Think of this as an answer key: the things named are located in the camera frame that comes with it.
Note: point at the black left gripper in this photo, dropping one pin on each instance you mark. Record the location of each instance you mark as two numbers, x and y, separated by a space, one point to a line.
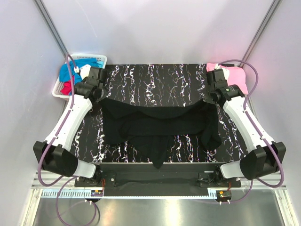
104 95

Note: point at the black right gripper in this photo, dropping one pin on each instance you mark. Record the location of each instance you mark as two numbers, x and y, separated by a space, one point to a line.
215 103

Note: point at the black t-shirt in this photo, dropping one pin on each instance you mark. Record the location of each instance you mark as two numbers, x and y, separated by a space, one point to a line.
151 130

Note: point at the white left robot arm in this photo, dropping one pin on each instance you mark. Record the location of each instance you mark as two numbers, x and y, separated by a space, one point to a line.
53 154

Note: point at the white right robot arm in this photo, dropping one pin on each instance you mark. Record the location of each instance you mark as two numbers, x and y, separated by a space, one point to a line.
264 155

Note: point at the folded pink t-shirt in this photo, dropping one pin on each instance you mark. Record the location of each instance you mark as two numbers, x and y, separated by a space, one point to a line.
235 76

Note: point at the red t-shirt in basket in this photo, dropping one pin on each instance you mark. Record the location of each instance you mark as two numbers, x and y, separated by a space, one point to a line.
66 90

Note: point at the blue t-shirt in basket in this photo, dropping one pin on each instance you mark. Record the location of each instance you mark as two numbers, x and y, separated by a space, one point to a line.
64 75

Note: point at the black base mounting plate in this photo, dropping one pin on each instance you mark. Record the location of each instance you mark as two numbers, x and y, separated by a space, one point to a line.
170 173

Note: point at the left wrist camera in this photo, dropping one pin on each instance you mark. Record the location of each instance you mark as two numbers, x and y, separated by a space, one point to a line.
88 72

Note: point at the aluminium frame rail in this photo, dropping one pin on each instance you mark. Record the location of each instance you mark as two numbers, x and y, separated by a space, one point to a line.
133 190

